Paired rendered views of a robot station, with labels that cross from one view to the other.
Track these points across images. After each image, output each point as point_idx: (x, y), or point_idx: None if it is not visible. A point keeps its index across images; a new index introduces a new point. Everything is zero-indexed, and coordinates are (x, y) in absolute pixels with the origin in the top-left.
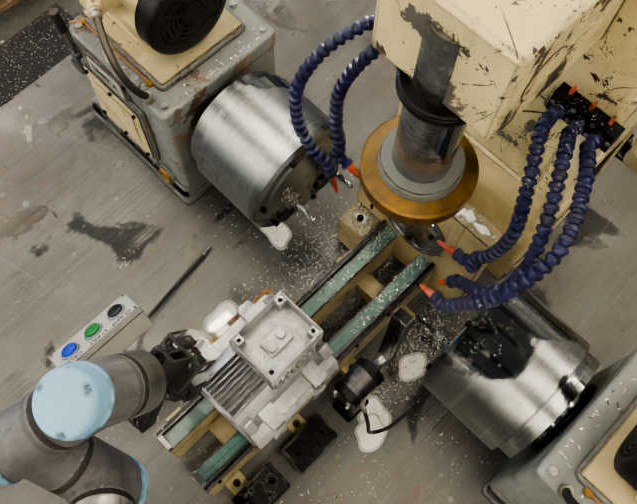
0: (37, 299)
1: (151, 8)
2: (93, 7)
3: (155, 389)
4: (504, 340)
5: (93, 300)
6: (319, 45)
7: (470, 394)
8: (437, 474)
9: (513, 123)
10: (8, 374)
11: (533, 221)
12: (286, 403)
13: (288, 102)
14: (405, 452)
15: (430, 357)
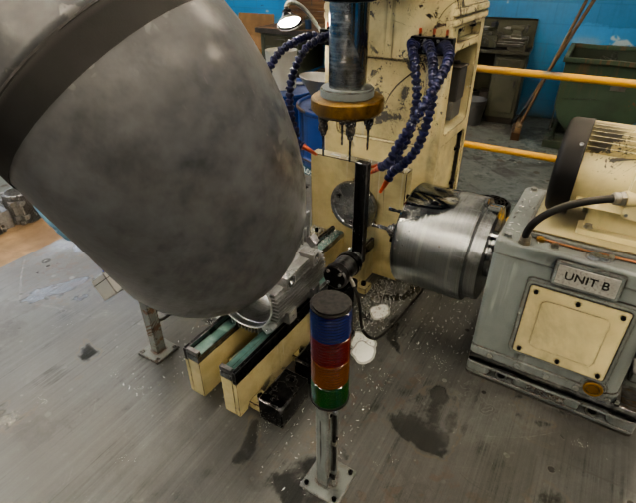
0: (77, 322)
1: None
2: None
3: None
4: (436, 193)
5: (124, 316)
6: (274, 51)
7: (427, 232)
8: (426, 367)
9: (394, 100)
10: (46, 369)
11: (426, 175)
12: (293, 269)
13: None
14: (395, 358)
15: (390, 305)
